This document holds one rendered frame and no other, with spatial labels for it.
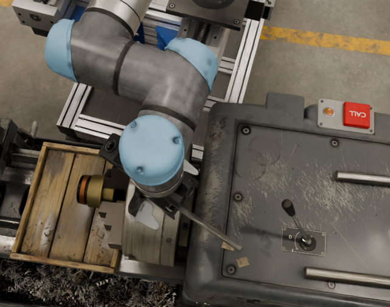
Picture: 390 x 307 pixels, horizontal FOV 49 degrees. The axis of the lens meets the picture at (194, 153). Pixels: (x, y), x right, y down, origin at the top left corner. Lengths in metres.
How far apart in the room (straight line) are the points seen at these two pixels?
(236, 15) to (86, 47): 0.78
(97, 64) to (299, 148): 0.58
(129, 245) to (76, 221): 0.36
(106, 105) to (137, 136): 1.74
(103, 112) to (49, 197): 0.92
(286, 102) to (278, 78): 1.54
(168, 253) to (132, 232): 0.10
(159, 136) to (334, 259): 0.57
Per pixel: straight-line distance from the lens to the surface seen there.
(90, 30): 0.59
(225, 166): 0.97
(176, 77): 0.54
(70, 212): 1.35
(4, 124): 1.47
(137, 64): 0.55
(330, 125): 1.06
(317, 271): 0.93
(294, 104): 1.06
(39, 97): 2.59
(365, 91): 2.71
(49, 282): 1.64
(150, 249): 1.02
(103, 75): 0.57
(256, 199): 0.95
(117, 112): 2.21
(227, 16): 1.29
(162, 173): 0.49
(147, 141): 0.49
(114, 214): 1.09
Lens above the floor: 2.16
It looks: 68 degrees down
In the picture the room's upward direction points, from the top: 5 degrees clockwise
